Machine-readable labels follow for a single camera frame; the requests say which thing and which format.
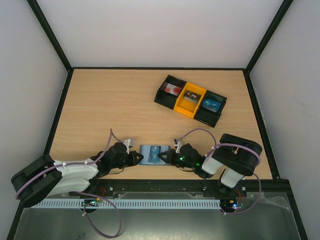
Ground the black bin right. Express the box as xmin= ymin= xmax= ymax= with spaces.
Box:
xmin=193 ymin=90 xmax=227 ymax=128

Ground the blue VIP card stack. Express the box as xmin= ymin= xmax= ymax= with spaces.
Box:
xmin=202 ymin=98 xmax=221 ymax=113

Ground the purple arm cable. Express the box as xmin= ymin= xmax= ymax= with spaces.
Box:
xmin=174 ymin=127 xmax=263 ymax=216
xmin=14 ymin=128 xmax=123 ymax=238

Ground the black frame post right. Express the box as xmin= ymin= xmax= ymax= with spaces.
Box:
xmin=244 ymin=0 xmax=294 ymax=75

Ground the yellow middle bin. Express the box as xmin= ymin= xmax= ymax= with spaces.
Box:
xmin=173 ymin=82 xmax=207 ymax=119

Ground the black bin left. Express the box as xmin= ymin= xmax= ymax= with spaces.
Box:
xmin=154 ymin=75 xmax=187 ymax=110

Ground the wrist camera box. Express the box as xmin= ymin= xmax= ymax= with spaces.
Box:
xmin=123 ymin=138 xmax=134 ymax=154
xmin=173 ymin=139 xmax=183 ymax=154

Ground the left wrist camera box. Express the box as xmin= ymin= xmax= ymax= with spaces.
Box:
xmin=123 ymin=138 xmax=134 ymax=154

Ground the black bin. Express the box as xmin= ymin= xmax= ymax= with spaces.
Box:
xmin=193 ymin=90 xmax=227 ymax=128
xmin=154 ymin=75 xmax=187 ymax=110

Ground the red white card stack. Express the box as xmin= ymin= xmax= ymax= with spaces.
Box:
xmin=163 ymin=83 xmax=181 ymax=96

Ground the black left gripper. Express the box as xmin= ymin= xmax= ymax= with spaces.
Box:
xmin=110 ymin=150 xmax=143 ymax=169

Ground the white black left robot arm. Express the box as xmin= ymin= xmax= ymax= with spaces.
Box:
xmin=10 ymin=142 xmax=144 ymax=208

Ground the black frame post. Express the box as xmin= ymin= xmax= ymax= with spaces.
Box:
xmin=244 ymin=0 xmax=294 ymax=75
xmin=27 ymin=0 xmax=72 ymax=72

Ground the teal leather card holder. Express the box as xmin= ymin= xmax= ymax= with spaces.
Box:
xmin=139 ymin=145 xmax=171 ymax=166

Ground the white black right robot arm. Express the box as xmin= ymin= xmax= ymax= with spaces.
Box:
xmin=157 ymin=133 xmax=263 ymax=196

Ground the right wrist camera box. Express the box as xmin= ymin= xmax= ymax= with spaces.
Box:
xmin=173 ymin=139 xmax=183 ymax=154

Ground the black VIP card stack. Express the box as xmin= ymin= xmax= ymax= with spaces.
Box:
xmin=183 ymin=90 xmax=202 ymax=104

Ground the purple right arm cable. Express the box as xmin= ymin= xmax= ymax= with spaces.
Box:
xmin=174 ymin=127 xmax=263 ymax=216

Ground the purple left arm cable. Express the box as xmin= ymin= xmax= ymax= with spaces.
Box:
xmin=14 ymin=128 xmax=123 ymax=238

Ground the light blue slotted cable duct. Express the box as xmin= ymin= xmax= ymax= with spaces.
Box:
xmin=33 ymin=198 xmax=221 ymax=210

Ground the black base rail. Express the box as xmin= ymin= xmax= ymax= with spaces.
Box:
xmin=83 ymin=179 xmax=247 ymax=199

